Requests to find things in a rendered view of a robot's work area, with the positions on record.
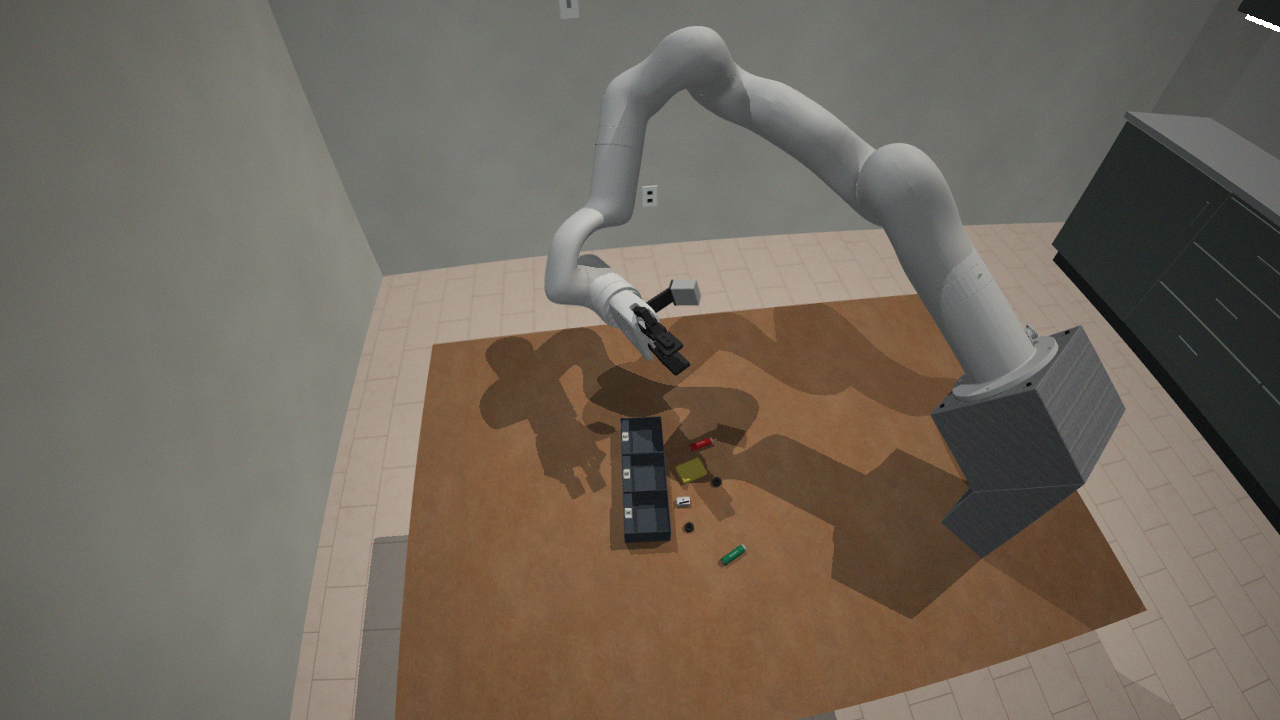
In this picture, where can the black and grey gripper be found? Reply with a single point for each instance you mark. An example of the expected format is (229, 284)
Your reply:
(646, 334)

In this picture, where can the green aa battery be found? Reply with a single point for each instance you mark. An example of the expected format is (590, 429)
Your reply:
(733, 554)

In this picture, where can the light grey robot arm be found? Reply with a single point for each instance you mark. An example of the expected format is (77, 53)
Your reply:
(898, 186)

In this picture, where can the dark grey rack of three bins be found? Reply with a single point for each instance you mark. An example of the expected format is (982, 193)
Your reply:
(644, 480)

